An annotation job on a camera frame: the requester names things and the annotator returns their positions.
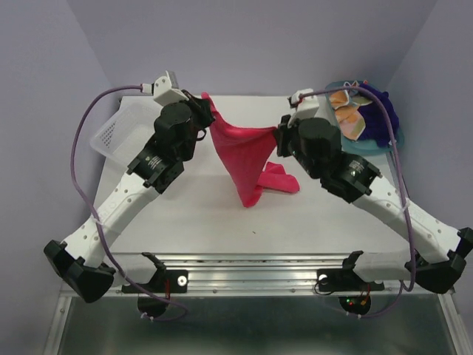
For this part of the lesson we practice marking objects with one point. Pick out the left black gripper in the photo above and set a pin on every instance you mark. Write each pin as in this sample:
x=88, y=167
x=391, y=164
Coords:
x=202, y=107

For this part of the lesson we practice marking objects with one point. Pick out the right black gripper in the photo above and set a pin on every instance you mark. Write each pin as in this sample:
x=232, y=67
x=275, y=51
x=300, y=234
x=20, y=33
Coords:
x=283, y=133

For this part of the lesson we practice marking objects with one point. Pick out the pink microfiber towel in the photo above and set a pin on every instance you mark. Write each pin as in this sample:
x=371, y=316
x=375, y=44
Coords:
x=245, y=152

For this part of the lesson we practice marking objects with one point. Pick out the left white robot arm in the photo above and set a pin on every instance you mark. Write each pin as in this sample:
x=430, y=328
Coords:
x=83, y=260

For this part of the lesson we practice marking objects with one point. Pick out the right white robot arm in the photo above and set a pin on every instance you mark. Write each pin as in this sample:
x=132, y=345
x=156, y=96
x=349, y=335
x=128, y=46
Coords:
x=436, y=256

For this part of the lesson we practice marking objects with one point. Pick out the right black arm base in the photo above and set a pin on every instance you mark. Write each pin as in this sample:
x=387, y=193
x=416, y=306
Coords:
x=344, y=279

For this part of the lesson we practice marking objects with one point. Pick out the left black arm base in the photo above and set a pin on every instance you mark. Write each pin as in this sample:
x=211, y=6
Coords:
x=154, y=296

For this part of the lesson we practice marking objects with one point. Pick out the orange patterned towel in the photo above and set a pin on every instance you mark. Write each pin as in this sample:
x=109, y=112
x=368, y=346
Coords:
x=346, y=104

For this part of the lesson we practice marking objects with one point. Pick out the teal plastic tray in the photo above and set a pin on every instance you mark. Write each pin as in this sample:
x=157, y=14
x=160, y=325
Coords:
x=367, y=147

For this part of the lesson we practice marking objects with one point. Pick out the white plastic basket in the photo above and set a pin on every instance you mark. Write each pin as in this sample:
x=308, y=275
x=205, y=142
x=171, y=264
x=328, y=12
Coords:
x=124, y=135

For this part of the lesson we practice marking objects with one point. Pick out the purple towel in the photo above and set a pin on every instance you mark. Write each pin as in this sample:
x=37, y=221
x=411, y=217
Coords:
x=375, y=125

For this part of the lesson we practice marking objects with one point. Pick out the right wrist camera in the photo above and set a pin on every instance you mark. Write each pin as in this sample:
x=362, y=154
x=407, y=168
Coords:
x=312, y=106

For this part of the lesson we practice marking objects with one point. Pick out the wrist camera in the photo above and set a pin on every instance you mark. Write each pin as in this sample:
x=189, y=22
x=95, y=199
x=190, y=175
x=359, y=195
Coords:
x=312, y=106
x=164, y=90

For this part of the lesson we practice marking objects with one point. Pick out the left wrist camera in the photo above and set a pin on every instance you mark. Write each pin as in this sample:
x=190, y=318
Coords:
x=164, y=90

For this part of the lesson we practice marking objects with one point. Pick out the aluminium mounting rail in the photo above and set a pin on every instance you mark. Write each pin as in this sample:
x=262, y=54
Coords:
x=264, y=275

